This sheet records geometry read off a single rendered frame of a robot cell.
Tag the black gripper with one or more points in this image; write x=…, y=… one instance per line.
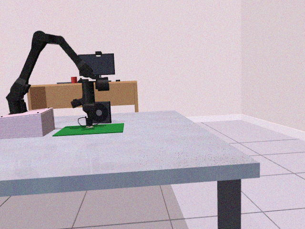
x=89, y=107

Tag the green circuit board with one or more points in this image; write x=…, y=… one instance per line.
x=86, y=130

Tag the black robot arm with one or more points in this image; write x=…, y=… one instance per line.
x=21, y=86

